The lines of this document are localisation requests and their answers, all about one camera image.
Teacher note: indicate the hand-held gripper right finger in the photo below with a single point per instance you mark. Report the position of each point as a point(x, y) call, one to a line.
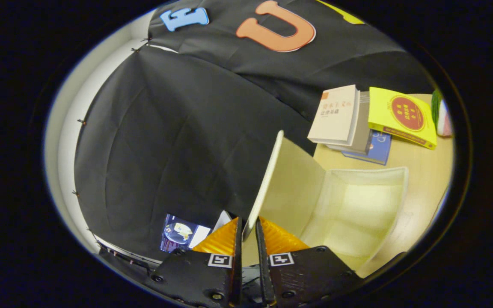
point(263, 265)

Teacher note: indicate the yellow book with red circle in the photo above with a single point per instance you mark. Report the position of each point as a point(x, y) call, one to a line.
point(400, 115)

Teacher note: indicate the computer monitor screen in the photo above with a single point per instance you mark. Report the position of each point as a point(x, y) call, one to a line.
point(180, 233)

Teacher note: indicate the white flat object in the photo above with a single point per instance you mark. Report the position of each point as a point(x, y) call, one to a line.
point(222, 221)

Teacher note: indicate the cream fabric storage box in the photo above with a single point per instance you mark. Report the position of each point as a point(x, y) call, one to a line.
point(357, 205)

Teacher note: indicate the watermelon slice plush toy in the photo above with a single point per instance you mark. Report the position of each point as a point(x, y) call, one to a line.
point(441, 113)

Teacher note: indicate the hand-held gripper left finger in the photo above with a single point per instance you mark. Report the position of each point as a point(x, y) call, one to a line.
point(237, 265)

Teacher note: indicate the blue book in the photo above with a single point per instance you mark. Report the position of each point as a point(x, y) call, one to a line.
point(379, 147)

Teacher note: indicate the grey book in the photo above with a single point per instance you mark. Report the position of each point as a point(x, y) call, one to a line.
point(363, 128)

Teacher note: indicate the beige paperback book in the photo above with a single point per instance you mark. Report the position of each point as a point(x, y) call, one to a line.
point(336, 113)

